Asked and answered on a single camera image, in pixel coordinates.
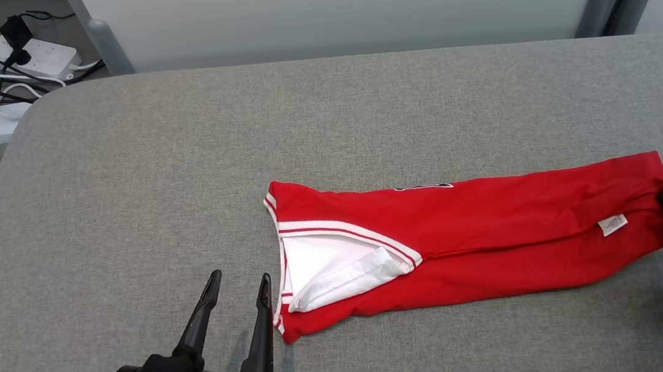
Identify black plug adapter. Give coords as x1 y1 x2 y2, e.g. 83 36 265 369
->
0 13 37 67

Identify white power strip with adapter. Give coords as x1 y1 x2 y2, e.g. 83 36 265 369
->
0 29 80 86

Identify red shirt white sleeves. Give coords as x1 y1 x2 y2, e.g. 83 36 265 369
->
260 140 663 346

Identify wide pale partition panel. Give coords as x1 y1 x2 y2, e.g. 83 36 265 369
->
78 0 639 89

